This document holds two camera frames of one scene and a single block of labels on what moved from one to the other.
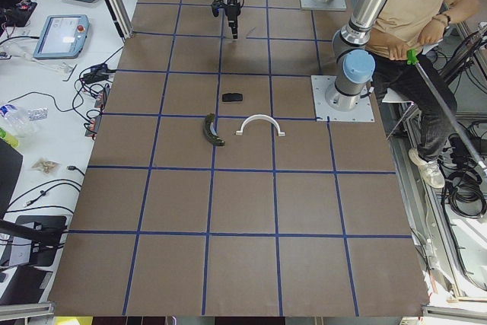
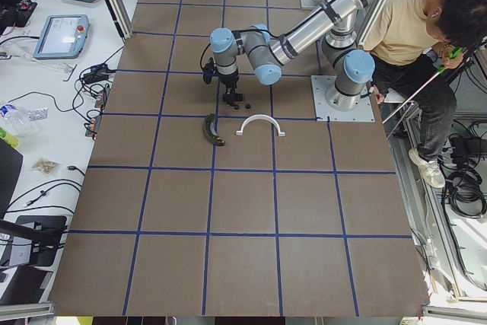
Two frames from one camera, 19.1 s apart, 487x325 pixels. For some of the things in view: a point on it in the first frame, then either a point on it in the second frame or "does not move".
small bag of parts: x=45 y=165 does not move
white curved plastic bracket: x=240 y=132 does not move
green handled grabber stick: x=412 y=58 to x=447 y=62
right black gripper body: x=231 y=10 to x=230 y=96
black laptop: x=11 y=162 does not move
